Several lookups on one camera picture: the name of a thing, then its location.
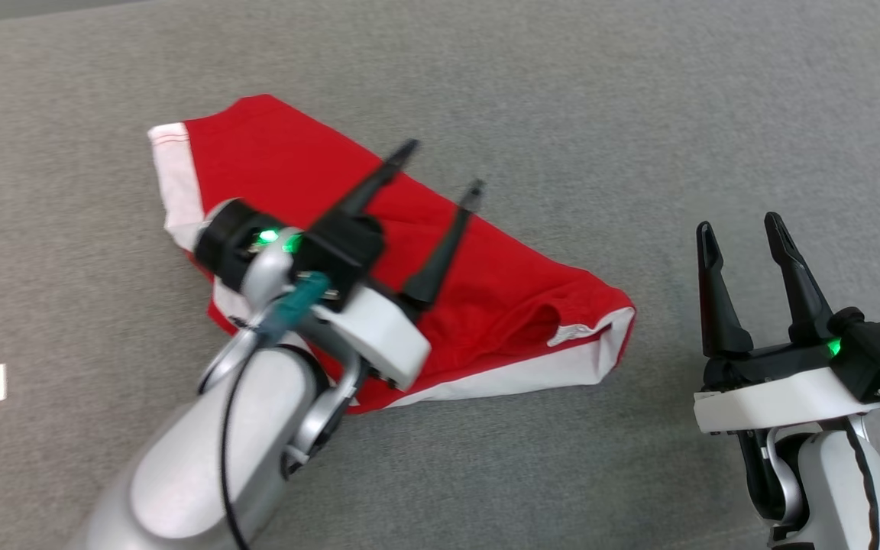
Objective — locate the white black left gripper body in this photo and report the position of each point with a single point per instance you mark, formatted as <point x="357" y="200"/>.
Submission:
<point x="379" y="336"/>

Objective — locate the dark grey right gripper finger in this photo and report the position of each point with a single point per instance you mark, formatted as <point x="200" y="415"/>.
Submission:
<point x="719" y="321"/>
<point x="807" y="305"/>

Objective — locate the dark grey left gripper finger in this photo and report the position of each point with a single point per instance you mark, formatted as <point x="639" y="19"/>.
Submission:
<point x="440" y="256"/>
<point x="379" y="179"/>

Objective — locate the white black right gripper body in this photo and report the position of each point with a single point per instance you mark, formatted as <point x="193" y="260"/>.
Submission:
<point x="776" y="397"/>

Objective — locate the red shorts with white trim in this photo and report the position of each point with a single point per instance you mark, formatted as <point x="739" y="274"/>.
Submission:
<point x="295" y="160"/>

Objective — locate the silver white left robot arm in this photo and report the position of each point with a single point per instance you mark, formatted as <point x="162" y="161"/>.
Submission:
<point x="180" y="473"/>

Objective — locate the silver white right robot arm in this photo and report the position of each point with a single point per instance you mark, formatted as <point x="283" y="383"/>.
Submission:
<point x="826" y="496"/>

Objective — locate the grey fabric sofa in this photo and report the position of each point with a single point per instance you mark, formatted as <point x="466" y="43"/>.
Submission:
<point x="638" y="114"/>

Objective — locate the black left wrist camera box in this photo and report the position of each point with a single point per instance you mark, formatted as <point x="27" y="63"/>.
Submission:
<point x="344" y="252"/>

